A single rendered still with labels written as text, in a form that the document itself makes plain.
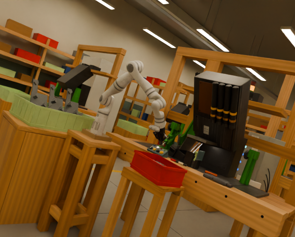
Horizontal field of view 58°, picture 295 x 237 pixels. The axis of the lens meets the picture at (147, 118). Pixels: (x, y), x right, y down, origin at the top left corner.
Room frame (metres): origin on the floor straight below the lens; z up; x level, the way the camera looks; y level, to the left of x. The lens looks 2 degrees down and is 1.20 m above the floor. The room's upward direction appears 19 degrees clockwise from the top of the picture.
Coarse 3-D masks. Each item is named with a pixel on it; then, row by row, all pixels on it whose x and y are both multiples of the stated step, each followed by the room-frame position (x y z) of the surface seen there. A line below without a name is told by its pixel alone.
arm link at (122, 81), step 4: (140, 64) 1.86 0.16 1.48; (140, 68) 1.85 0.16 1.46; (128, 72) 1.94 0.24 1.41; (140, 72) 1.90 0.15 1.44; (120, 76) 1.97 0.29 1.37; (124, 76) 1.95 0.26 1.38; (128, 76) 1.94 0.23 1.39; (116, 80) 1.97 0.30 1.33; (120, 80) 1.95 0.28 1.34; (124, 80) 1.95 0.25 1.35; (128, 80) 1.95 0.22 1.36; (120, 84) 1.95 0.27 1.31; (124, 84) 1.95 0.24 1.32
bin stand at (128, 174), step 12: (132, 168) 1.76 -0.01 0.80; (120, 180) 1.73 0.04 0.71; (132, 180) 1.67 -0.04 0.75; (144, 180) 1.61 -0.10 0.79; (120, 192) 1.71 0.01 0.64; (156, 192) 1.55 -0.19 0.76; (180, 192) 1.70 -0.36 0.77; (120, 204) 1.72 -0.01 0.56; (132, 204) 1.88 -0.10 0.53; (156, 204) 1.54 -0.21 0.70; (168, 204) 1.71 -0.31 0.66; (108, 216) 1.73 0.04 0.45; (132, 216) 1.86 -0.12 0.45; (156, 216) 1.55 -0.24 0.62; (168, 216) 1.70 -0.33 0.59; (108, 228) 1.71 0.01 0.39; (144, 228) 1.55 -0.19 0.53; (168, 228) 1.71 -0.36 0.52
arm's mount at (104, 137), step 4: (84, 132) 2.15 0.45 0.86; (88, 132) 2.12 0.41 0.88; (92, 136) 2.08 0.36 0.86; (96, 136) 2.07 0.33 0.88; (100, 136) 2.10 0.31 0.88; (104, 136) 2.14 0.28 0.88; (108, 136) 2.20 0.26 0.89; (100, 140) 2.11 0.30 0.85; (104, 140) 2.14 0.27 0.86; (108, 140) 2.17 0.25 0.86
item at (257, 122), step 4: (248, 120) 12.36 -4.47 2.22; (252, 120) 12.24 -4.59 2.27; (256, 120) 12.10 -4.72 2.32; (260, 120) 11.98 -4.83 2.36; (264, 120) 11.85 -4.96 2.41; (252, 124) 12.19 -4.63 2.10; (256, 124) 12.06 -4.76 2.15; (260, 124) 11.94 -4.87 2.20; (264, 124) 11.81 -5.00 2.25; (248, 128) 12.26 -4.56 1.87; (248, 132) 12.22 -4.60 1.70
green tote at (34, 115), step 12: (24, 96) 2.36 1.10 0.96; (12, 108) 2.27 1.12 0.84; (24, 108) 2.14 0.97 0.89; (36, 108) 2.04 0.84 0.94; (48, 108) 2.11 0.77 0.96; (24, 120) 2.09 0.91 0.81; (36, 120) 2.07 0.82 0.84; (48, 120) 2.14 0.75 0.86; (60, 120) 2.22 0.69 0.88; (72, 120) 2.31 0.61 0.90; (84, 120) 2.40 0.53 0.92
